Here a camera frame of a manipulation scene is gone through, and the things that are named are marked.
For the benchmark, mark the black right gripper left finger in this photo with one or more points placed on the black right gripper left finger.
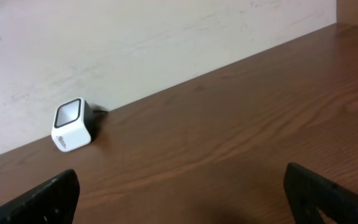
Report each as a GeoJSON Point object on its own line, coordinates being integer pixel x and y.
{"type": "Point", "coordinates": [53, 201]}

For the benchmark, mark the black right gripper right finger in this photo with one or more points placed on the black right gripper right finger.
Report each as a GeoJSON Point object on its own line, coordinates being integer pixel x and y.
{"type": "Point", "coordinates": [309, 193]}

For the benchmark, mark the white barcode scanner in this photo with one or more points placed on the white barcode scanner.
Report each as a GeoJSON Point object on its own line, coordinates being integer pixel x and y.
{"type": "Point", "coordinates": [73, 125]}

